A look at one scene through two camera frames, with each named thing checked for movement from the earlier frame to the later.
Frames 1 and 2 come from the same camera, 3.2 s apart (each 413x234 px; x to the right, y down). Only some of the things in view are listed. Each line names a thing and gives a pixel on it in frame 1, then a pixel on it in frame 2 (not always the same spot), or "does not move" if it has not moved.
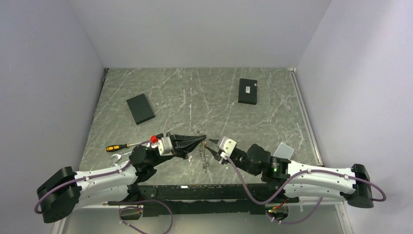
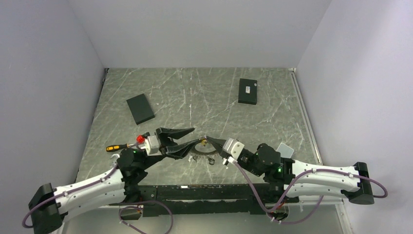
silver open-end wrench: (117, 157) does not move
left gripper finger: (187, 141) → (175, 133)
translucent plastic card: (284, 151) does not move
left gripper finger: (182, 152) does not move
